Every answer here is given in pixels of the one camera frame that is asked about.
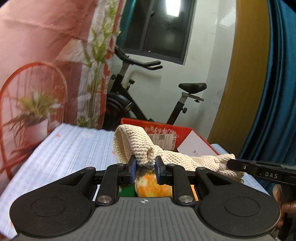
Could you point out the person right hand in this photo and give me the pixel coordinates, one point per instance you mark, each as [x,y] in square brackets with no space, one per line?
[286,207]

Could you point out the red strawberry cardboard box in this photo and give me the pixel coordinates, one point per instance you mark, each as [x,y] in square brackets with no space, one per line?
[174,138]

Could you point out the dark window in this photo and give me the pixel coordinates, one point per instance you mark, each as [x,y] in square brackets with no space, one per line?
[158,29]

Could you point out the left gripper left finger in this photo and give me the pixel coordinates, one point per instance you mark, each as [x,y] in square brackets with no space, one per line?
[112,178]

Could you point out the blue curtain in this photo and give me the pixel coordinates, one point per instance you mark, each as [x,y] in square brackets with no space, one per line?
[272,136]

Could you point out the green drawstring pouch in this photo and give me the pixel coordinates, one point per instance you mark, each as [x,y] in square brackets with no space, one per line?
[127,191]

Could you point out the orange floral cloth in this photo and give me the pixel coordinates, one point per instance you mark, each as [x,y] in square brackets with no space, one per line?
[146,185]

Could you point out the blue plaid tablecloth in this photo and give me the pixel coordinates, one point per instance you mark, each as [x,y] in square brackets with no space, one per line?
[69,149]

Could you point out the pink printed backdrop cloth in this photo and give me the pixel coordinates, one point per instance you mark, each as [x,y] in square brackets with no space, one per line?
[55,68]

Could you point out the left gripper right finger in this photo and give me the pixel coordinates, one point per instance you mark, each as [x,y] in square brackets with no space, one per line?
[176,177]

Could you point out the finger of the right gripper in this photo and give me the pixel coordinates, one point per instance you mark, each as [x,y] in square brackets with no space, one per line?
[242,166]

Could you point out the wooden door frame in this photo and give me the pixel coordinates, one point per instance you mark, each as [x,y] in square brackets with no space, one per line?
[246,77]

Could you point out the cream knitted cloth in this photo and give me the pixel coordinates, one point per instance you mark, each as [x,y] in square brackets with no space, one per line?
[133,140]

